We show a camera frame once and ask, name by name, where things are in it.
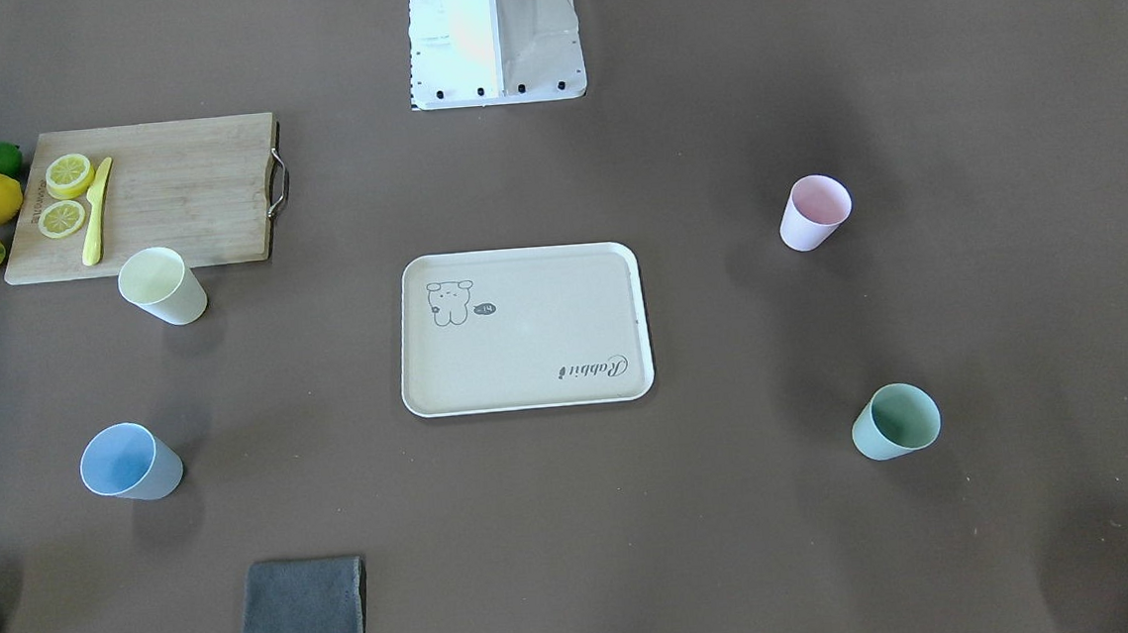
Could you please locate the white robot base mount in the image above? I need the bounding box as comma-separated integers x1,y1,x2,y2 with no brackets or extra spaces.
408,0,587,111

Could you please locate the upper lemon slice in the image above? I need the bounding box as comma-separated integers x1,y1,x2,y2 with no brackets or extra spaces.
43,153,95,201

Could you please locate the pink cup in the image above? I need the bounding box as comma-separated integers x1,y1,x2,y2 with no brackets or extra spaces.
779,173,854,252

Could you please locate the cream rectangular serving tray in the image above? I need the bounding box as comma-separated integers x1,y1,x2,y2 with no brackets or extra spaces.
400,241,656,419

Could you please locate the wooden cutting board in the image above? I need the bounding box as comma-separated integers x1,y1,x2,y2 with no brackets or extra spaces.
5,112,279,285

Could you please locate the grey folded cloth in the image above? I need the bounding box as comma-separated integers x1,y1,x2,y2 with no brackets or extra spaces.
243,555,365,633

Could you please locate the mint green cup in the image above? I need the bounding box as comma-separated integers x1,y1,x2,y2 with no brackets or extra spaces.
852,383,941,461

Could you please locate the lemon slice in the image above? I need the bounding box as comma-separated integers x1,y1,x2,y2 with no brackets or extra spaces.
43,153,95,201
37,200,86,240

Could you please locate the pale yellow cup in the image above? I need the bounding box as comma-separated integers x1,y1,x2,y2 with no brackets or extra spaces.
118,247,208,326

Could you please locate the yellow plastic knife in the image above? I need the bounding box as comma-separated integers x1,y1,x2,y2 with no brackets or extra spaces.
80,157,113,265

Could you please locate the blue cup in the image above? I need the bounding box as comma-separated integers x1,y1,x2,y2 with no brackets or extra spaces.
79,422,184,500

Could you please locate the lower lemon slice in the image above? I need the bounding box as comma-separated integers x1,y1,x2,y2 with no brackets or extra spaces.
37,200,86,240

